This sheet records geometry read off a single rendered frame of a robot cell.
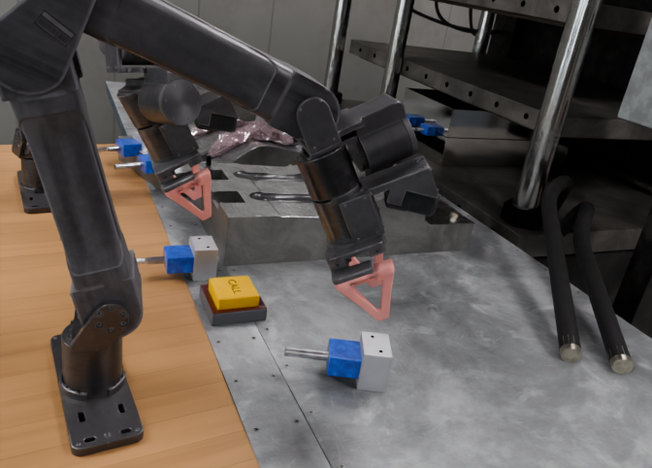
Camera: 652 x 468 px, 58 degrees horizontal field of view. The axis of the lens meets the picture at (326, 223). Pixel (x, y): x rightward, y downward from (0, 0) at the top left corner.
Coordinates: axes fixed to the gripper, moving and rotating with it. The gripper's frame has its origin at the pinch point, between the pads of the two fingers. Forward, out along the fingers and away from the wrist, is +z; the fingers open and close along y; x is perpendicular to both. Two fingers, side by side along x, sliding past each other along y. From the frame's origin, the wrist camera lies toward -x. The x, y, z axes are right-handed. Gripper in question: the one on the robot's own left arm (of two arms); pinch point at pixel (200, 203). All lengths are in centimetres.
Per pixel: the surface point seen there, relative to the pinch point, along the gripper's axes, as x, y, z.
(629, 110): -89, 9, 30
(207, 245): 2.0, -0.5, 6.6
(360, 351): -9.6, -28.6, 14.7
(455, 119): -74, 59, 40
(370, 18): -129, 242, 56
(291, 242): -10.4, 2.5, 15.3
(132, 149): 8.3, 45.1, 2.5
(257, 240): -5.4, 2.2, 11.7
